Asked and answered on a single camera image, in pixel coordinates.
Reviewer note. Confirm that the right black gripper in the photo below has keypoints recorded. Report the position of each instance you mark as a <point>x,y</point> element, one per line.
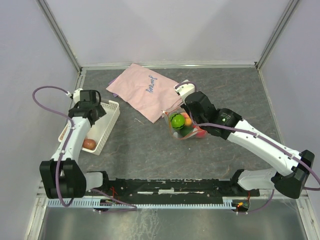
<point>183,105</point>

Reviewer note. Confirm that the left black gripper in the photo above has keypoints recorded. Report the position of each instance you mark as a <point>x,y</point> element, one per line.
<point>101,112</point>

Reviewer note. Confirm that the peach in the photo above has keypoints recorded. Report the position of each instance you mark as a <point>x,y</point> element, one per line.
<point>187,120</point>

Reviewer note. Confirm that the red apple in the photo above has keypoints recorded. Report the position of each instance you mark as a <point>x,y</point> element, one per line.
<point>200,133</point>

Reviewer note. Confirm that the clear zip top bag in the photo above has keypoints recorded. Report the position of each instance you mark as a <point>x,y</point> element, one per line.
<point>173,132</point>

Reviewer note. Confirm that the dark green avocado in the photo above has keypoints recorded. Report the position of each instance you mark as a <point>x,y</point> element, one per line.
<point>184,131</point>

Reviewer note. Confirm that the green apple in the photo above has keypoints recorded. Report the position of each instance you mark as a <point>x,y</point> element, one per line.
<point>177,121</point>

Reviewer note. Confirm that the white perforated plastic basket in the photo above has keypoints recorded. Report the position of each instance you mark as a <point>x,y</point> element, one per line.
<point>102,128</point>

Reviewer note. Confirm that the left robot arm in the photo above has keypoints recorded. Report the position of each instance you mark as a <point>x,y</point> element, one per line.
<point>61,175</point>

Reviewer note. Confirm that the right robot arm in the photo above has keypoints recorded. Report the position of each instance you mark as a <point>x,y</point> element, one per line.
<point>289,169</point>

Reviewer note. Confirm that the brown egg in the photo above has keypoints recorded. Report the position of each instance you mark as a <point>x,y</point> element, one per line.
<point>89,144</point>

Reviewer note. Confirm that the pink cloth with lettering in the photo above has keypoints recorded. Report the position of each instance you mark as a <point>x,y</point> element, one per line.
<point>147,91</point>

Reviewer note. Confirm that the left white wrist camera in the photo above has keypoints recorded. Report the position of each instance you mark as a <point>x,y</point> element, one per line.
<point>75,96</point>

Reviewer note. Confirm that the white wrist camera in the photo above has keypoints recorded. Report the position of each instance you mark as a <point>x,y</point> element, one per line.
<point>75,96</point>
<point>185,88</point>

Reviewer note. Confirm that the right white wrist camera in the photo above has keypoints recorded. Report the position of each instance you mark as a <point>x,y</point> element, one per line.
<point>185,88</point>

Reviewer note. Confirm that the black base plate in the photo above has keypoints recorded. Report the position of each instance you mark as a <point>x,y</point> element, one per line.
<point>173,191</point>

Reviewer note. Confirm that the light blue cable duct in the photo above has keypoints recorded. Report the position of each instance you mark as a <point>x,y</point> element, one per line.
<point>97,203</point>

